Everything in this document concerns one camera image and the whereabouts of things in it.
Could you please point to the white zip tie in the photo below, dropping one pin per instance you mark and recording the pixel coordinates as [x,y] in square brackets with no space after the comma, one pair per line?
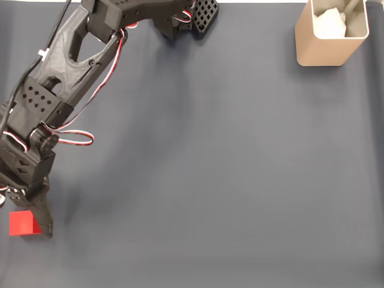
[43,54]

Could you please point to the white camera module board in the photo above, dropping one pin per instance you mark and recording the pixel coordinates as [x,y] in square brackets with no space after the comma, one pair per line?
[1,201]

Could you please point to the beige open box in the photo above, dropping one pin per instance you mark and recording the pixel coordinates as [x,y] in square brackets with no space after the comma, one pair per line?
[318,51]

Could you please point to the red cube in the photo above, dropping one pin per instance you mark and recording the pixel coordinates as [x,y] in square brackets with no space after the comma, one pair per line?
[21,223]

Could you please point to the white crumpled paper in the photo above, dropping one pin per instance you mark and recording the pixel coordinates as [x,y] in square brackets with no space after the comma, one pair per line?
[330,24]

